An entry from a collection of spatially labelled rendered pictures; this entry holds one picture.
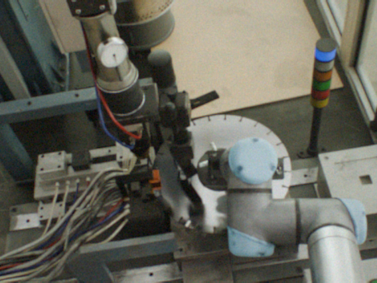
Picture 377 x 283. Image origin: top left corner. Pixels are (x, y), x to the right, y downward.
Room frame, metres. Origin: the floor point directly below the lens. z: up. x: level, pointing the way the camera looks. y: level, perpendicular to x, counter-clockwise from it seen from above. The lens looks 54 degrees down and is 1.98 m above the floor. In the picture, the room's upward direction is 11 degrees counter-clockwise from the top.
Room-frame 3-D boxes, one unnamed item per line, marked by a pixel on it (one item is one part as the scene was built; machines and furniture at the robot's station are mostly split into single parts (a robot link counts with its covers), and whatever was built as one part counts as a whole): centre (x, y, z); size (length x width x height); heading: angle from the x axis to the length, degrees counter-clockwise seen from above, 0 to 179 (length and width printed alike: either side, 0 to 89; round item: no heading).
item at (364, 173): (0.60, -0.39, 0.82); 0.18 x 0.18 x 0.15; 88
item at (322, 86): (0.80, -0.33, 1.05); 0.05 x 0.04 x 0.03; 178
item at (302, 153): (0.80, -0.33, 0.76); 0.09 x 0.03 x 0.03; 88
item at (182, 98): (0.65, 0.02, 1.17); 0.06 x 0.05 x 0.20; 79
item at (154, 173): (0.68, 0.14, 0.95); 0.10 x 0.03 x 0.07; 88
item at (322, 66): (0.80, -0.33, 1.11); 0.05 x 0.04 x 0.03; 178
